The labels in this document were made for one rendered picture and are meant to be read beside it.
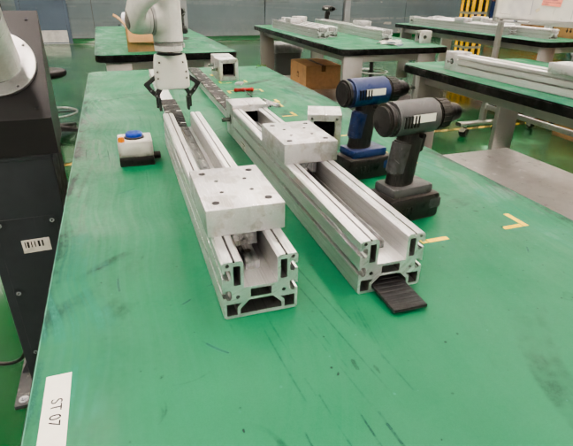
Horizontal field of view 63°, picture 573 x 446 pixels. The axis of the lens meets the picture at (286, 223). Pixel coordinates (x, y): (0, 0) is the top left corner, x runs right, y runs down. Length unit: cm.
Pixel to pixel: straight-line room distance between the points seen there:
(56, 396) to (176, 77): 109
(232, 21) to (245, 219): 1198
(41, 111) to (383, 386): 107
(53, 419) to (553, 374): 54
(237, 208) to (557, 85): 189
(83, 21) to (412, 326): 1186
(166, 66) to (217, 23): 1103
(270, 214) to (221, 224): 7
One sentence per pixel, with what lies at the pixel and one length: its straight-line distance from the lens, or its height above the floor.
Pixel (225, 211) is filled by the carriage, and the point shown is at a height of 90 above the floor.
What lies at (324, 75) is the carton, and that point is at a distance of 515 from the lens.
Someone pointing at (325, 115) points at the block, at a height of 87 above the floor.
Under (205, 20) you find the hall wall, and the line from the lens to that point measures 1244.
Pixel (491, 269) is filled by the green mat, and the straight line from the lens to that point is 80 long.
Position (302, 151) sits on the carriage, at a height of 89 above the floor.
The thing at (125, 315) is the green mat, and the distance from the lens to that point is 67.
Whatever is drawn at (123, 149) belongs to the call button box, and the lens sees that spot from 118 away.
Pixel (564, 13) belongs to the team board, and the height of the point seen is 103.
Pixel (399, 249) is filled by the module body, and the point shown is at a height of 83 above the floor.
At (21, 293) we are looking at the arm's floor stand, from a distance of 156.
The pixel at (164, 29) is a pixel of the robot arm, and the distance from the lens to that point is 145.
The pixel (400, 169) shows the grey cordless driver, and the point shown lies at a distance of 87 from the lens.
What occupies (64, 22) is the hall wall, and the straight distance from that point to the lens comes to 1226.
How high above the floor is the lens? 117
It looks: 26 degrees down
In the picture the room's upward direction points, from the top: 1 degrees clockwise
